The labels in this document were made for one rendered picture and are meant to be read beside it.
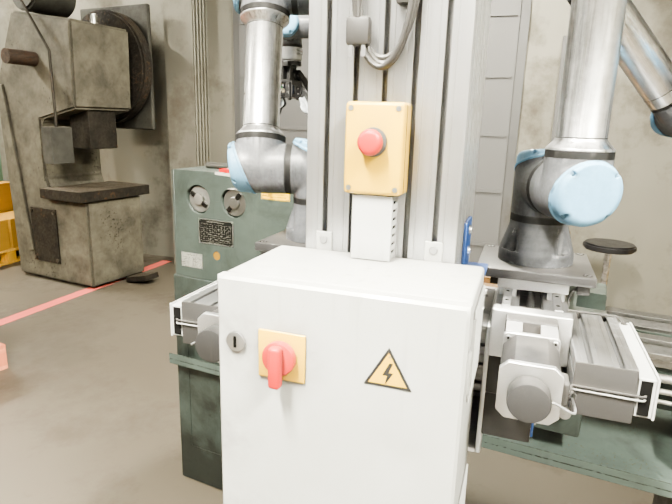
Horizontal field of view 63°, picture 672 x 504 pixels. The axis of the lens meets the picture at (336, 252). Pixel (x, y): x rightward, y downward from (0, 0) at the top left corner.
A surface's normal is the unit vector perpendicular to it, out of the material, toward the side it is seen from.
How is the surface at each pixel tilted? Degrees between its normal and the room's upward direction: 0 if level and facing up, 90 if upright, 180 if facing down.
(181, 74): 90
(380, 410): 90
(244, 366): 90
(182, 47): 90
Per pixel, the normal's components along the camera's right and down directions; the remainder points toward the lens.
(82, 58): 0.90, 0.15
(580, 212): 0.03, 0.34
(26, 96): -0.44, 0.20
